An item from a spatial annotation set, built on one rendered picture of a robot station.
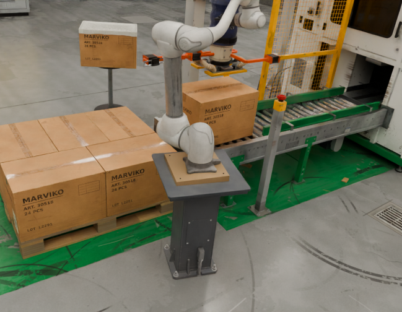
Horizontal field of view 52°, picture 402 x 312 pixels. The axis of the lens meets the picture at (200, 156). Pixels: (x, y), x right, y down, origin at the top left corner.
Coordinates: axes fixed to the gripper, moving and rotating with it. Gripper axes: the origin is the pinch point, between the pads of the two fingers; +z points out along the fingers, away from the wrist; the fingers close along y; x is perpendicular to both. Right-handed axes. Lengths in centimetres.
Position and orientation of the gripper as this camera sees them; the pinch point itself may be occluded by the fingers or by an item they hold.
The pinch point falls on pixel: (218, 18)
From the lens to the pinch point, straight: 288.2
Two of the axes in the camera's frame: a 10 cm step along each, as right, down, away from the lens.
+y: 2.0, 8.6, 4.7
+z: -5.8, -2.9, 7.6
